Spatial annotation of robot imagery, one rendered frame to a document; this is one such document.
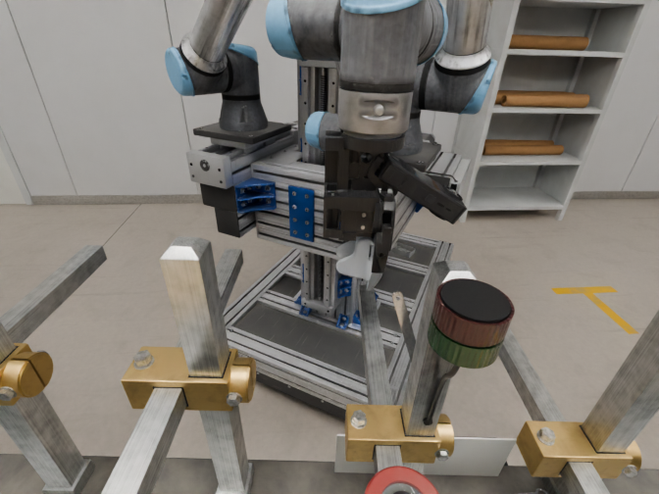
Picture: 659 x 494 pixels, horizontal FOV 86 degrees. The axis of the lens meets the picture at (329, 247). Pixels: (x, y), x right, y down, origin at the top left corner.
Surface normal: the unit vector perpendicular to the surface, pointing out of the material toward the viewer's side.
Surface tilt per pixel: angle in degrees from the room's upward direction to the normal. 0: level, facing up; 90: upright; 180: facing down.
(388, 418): 0
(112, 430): 0
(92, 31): 90
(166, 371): 0
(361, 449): 90
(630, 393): 90
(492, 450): 90
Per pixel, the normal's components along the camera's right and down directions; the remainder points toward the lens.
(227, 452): -0.01, 0.51
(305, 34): -0.44, 0.59
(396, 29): 0.24, 0.51
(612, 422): -1.00, -0.03
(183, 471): 0.03, -0.86
